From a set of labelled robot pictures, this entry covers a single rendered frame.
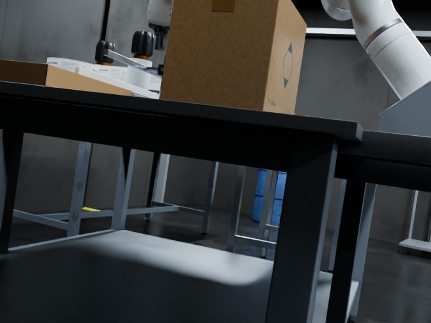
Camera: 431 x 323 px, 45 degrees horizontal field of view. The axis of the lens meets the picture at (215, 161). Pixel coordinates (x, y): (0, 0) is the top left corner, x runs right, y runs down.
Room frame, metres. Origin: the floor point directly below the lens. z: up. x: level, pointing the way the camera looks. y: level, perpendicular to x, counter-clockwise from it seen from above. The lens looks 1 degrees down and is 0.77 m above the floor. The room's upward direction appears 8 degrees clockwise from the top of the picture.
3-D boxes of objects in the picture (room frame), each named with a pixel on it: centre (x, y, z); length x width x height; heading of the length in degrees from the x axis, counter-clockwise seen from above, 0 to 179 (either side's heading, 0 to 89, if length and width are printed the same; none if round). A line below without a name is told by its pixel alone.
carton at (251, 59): (1.26, -0.02, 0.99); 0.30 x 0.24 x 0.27; 160
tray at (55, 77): (1.07, 0.38, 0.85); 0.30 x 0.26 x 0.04; 161
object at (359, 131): (1.93, 0.19, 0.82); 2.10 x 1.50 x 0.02; 161
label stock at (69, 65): (2.07, 0.61, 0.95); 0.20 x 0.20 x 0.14
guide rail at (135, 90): (1.75, 0.18, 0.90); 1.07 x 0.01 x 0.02; 161
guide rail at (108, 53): (1.73, 0.11, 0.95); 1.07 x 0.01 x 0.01; 161
